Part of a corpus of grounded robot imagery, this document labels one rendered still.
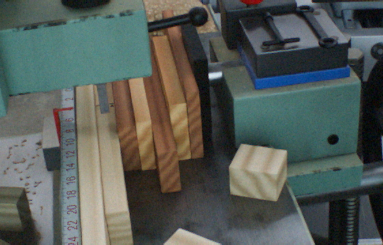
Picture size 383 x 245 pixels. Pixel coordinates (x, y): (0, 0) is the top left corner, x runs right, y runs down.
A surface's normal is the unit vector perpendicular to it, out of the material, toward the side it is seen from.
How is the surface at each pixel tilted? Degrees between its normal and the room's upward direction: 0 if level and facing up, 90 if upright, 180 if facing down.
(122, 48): 90
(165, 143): 0
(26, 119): 0
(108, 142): 0
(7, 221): 90
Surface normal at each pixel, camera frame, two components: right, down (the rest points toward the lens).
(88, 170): -0.07, -0.84
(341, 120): 0.14, 0.54
